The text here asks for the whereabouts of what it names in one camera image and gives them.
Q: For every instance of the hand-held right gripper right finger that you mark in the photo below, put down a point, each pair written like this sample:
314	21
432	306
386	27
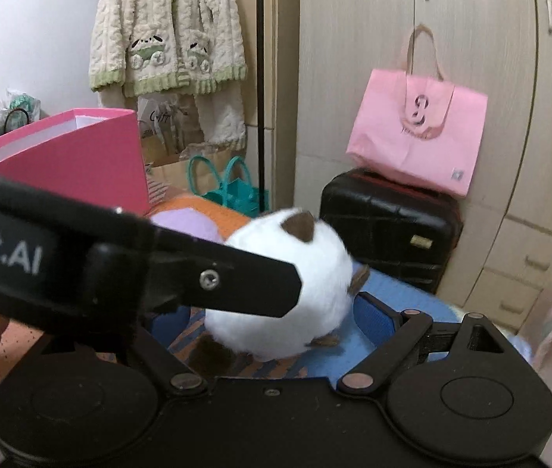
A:
376	319

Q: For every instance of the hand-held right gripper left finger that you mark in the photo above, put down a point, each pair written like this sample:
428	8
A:
164	358

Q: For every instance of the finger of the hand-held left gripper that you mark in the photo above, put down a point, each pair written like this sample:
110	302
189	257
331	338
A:
237	278

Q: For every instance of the white plush ball brown ears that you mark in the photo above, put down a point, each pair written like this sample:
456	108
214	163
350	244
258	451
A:
324	287

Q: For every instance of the pink storage box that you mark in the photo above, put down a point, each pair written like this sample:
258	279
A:
71	156

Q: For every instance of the purple plush toy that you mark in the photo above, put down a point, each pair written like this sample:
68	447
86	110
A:
188	224

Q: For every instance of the teal bag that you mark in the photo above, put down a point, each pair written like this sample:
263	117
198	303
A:
237	190

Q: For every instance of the black suitcase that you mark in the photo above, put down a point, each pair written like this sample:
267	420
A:
393	224

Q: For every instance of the pink dotted bed sheet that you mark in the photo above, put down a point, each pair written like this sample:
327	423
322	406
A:
13	356

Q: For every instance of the brown paper bag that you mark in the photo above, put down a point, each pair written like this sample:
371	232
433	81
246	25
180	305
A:
171	175

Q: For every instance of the white plastic bag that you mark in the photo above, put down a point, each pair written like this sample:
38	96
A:
20	102

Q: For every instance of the pink tote bag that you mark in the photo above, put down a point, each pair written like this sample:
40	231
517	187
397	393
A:
412	126

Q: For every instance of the black clothes rack pole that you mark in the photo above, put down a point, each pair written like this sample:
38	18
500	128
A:
261	83

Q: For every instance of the cream knit cardigan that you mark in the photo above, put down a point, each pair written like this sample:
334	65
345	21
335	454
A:
159	24

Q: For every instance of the beige wardrobe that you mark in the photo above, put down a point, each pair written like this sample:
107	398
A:
476	34

